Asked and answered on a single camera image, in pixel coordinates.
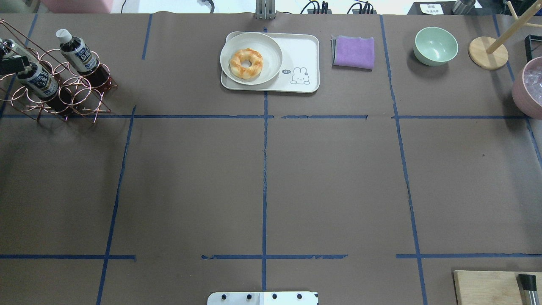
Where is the cream round plate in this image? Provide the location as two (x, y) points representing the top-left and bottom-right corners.
(219, 33), (283, 85)

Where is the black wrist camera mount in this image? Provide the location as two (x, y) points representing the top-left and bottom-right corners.
(0, 56), (30, 75)

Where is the black slate tray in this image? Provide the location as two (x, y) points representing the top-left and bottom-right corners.
(407, 1), (494, 16)

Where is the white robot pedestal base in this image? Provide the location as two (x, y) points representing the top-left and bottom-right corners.
(207, 291), (319, 305)

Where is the wooden cutting board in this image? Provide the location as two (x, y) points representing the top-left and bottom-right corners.
(453, 270), (542, 305)

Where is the dark tea bottle white cap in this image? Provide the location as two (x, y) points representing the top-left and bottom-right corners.
(16, 62), (74, 116)

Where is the tea bottle in rack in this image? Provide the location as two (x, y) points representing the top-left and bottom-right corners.
(55, 29), (111, 92)
(0, 39), (27, 58)

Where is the cream serving tray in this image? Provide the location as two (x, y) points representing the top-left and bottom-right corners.
(219, 31), (320, 94)

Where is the glazed twisted donut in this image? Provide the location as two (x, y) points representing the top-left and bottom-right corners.
(229, 48), (264, 80)

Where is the copper wire bottle rack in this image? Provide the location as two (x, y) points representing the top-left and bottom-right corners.
(0, 19), (118, 123)

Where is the mint green bowl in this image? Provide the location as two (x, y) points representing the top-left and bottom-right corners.
(413, 27), (459, 67)

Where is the pink storage bin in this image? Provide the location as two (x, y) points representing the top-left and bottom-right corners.
(41, 0), (113, 14)

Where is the steel muddler black tip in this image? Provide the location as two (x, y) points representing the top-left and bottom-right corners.
(517, 274), (541, 305)

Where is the wooden mug tree stand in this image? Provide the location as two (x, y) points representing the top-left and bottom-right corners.
(468, 0), (542, 71)

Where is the purple folded cloth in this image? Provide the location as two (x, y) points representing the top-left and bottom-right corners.
(331, 35), (374, 70)

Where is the aluminium frame post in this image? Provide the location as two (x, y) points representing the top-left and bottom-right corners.
(255, 0), (276, 20)

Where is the pink bowl of ice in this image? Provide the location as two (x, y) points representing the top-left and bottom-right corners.
(512, 57), (542, 120)

